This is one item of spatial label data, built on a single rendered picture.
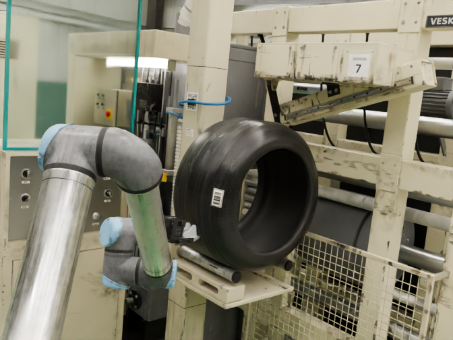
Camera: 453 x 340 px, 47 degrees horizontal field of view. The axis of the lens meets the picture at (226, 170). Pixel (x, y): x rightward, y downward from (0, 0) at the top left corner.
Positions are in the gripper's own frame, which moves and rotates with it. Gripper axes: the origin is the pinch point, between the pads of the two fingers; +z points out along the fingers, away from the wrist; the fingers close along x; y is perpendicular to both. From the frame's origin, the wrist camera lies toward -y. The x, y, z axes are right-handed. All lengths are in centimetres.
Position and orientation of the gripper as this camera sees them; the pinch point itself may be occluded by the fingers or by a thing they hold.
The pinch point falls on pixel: (195, 238)
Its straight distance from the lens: 187.4
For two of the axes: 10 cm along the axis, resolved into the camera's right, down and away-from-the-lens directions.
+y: 1.8, -9.8, -0.7
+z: 7.4, 0.9, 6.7
